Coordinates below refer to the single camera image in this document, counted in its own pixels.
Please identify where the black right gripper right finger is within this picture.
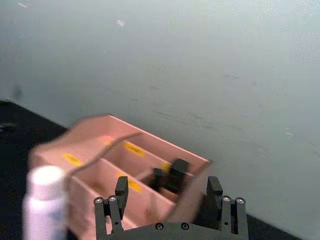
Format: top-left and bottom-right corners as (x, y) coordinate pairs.
(199, 176), (248, 240)

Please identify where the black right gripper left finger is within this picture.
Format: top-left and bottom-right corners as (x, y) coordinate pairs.
(93, 176), (130, 240)

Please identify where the white spray bottle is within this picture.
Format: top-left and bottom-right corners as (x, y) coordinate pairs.
(22, 166), (70, 240)

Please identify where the short black bottle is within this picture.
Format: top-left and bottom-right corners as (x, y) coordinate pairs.
(149, 167), (172, 192)

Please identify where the tall black bottle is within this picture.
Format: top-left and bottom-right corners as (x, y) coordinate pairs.
(169, 159), (193, 195)

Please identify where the pink wooden desk organizer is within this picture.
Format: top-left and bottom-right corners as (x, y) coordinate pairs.
(29, 114), (213, 233)

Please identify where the plain pale wall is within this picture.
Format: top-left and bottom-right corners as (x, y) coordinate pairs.
(0, 0), (320, 240)

